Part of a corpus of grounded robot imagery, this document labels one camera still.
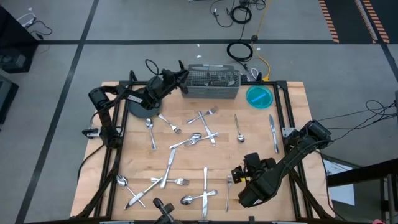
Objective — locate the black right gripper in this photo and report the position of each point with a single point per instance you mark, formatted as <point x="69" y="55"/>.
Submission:
<point x="261" y="173"/>

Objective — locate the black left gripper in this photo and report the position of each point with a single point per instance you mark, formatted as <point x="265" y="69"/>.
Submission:
<point x="171" y="88"/>

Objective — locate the silver metal fork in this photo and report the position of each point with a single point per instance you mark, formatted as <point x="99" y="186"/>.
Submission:
<point x="176" y="128"/>
<point x="229" y="179"/>
<point x="213" y="109"/>
<point x="209" y="77"/>
<point x="183" y="181"/>
<point x="189" y="142"/>

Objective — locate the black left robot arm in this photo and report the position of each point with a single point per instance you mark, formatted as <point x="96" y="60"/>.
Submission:
<point x="99" y="98"/>

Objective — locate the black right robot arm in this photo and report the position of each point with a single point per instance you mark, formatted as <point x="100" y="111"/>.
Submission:
<point x="289" y="161"/>

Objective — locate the grey mesh silverware basket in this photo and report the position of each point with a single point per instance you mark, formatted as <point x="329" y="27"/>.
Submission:
<point x="211" y="91"/>

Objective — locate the dark grey round plate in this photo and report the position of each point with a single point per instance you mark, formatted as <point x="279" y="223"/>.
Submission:
<point x="143" y="112"/>

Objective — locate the teal round plate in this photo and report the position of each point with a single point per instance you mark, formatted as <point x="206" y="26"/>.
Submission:
<point x="259" y="104"/>

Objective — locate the white paper sheet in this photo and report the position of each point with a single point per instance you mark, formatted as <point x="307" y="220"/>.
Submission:
<point x="342" y="193"/>

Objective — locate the small red object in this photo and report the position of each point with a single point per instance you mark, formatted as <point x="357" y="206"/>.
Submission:
<point x="377" y="222"/>

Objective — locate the black hazard striped mat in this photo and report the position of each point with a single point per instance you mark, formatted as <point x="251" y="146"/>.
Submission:
<point x="346" y="18"/>

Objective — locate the black cabinet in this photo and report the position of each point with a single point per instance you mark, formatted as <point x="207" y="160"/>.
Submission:
<point x="12" y="40"/>

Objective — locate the black equipment case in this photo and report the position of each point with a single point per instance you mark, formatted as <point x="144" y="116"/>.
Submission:
<point x="6" y="96"/>

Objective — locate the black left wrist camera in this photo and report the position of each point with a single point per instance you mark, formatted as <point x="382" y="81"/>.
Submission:
<point x="169" y="77"/>

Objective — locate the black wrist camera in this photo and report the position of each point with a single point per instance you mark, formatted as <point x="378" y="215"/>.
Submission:
<point x="169" y="77"/>
<point x="253" y="159"/>

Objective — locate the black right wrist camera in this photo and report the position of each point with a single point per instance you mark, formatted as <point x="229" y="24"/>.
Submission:
<point x="253" y="159"/>

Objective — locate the black clamp mount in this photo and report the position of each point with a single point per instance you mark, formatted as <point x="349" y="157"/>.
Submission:
<point x="252" y="220"/>
<point x="164" y="211"/>

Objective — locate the dark furniture frame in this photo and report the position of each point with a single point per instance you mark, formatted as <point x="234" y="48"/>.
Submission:
<point x="367" y="171"/>

